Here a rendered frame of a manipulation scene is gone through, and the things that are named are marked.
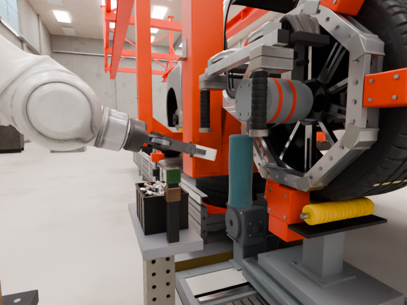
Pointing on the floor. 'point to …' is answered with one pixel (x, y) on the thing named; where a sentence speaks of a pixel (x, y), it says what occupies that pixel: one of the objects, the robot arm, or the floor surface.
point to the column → (159, 281)
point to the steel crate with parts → (11, 140)
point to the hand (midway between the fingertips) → (203, 152)
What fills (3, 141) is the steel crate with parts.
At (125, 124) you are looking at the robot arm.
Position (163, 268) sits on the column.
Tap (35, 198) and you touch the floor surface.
